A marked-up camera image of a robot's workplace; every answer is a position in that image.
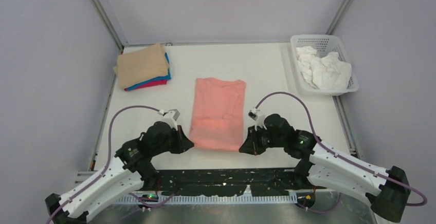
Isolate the aluminium corner post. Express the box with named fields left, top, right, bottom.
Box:
left=326, top=0, right=354, bottom=35
left=90, top=0, right=124, bottom=52

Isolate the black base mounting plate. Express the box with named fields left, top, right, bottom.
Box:
left=141, top=167, right=313, bottom=197

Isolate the white slotted cable duct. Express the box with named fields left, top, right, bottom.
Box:
left=112, top=195, right=299, bottom=206

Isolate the folded blue t shirt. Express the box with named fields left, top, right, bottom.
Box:
left=119, top=51, right=171, bottom=89

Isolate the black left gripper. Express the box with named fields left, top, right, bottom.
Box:
left=153, top=124, right=193, bottom=155

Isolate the white t shirt in basket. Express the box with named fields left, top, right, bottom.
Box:
left=296, top=46, right=352, bottom=90

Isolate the aluminium frame rail front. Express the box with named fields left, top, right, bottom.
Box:
left=72, top=167, right=382, bottom=196

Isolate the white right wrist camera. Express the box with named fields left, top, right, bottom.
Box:
left=248, top=107, right=266, bottom=130

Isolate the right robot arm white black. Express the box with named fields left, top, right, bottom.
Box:
left=239, top=112, right=411, bottom=223

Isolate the salmon pink t shirt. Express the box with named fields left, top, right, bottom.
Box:
left=189, top=78, right=246, bottom=152

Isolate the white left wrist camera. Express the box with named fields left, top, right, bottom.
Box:
left=158, top=109, right=180, bottom=130

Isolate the white plastic laundry basket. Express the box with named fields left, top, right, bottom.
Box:
left=289, top=34, right=359, bottom=96

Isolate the left aluminium corner post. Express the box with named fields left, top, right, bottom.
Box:
left=90, top=0, right=124, bottom=52

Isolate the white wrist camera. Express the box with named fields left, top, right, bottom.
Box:
left=248, top=107, right=266, bottom=130
left=158, top=109, right=180, bottom=130

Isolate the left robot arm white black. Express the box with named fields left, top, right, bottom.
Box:
left=45, top=121, right=194, bottom=223

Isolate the right aluminium corner post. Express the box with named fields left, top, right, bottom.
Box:
left=326, top=0, right=354, bottom=35

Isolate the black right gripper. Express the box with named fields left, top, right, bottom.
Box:
left=240, top=124, right=285, bottom=155

